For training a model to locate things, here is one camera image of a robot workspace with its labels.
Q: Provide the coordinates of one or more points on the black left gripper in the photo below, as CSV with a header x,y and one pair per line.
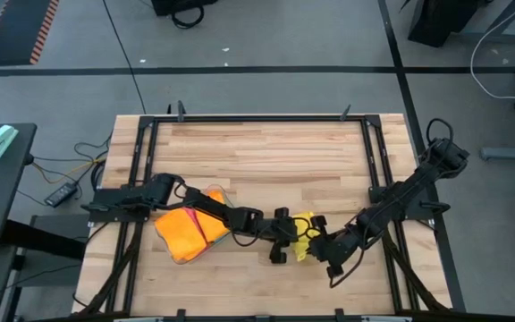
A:
x,y
280,232

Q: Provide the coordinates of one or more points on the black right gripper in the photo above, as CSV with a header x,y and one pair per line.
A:
x,y
333,248

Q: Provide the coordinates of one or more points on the yellow microfiber towel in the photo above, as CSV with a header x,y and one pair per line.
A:
x,y
304,237

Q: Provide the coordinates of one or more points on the orange microfiber towel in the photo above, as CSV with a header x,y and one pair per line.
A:
x,y
181,234
213,223

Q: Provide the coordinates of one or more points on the pink microfiber towel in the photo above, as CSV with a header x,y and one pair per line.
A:
x,y
192,214

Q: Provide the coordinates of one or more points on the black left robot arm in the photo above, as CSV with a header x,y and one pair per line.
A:
x,y
204,205

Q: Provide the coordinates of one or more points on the clear plastic bin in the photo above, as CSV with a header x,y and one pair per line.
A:
x,y
195,257

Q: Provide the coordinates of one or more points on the grey desk foot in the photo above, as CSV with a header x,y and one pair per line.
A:
x,y
512,154

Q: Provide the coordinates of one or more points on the black power adapter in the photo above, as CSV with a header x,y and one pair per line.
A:
x,y
61,195

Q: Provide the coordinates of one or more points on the black equipment box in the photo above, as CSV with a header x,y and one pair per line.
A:
x,y
181,5

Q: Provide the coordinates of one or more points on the black cabinet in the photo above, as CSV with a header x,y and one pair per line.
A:
x,y
436,22

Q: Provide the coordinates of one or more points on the black orange-edged floor mat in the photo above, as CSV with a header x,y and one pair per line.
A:
x,y
16,31

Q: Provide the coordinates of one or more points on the black frame post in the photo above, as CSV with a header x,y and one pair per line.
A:
x,y
345,112
181,112
181,313
340,313

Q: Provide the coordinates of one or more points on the black aluminium table frame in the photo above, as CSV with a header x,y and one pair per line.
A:
x,y
257,119

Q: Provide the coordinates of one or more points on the grey desk frame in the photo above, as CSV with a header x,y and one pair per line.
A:
x,y
508,36

